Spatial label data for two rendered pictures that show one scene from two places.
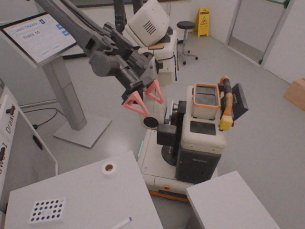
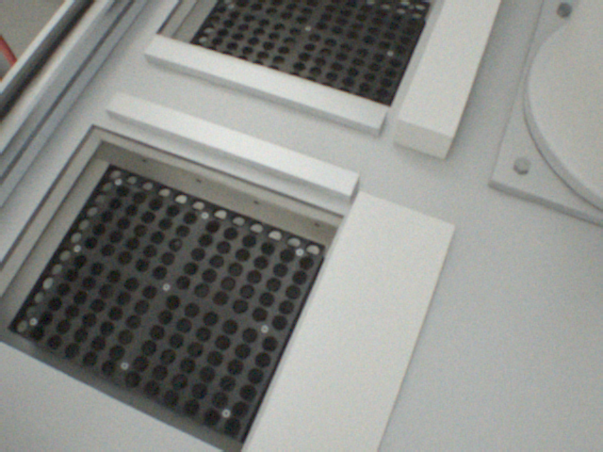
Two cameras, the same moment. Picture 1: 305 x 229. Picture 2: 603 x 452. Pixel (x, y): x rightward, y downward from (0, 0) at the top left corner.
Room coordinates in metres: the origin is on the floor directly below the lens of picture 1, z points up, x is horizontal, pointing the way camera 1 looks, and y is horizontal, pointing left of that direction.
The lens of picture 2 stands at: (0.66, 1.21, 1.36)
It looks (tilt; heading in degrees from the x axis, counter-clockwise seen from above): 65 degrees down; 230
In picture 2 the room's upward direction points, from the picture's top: 4 degrees counter-clockwise
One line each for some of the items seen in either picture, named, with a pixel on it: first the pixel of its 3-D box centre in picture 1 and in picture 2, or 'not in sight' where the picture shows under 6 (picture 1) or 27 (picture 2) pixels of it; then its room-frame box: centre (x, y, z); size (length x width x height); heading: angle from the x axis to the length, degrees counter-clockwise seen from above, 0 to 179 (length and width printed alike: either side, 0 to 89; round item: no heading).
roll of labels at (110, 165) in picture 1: (109, 169); not in sight; (0.44, 0.21, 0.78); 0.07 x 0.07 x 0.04
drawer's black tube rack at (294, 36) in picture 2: not in sight; (308, 48); (0.35, 0.89, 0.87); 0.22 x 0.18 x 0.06; 113
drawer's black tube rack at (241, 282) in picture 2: not in sight; (174, 298); (0.64, 1.01, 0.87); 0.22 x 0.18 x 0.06; 113
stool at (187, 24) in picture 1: (183, 42); not in sight; (3.33, -0.55, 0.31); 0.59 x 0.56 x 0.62; 19
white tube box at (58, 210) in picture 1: (49, 211); not in sight; (0.25, 0.43, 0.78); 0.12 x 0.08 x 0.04; 98
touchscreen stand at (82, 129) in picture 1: (70, 94); not in sight; (1.42, 0.84, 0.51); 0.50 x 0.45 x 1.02; 70
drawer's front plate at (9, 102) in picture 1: (7, 116); not in sight; (0.72, 0.83, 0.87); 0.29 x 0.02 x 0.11; 23
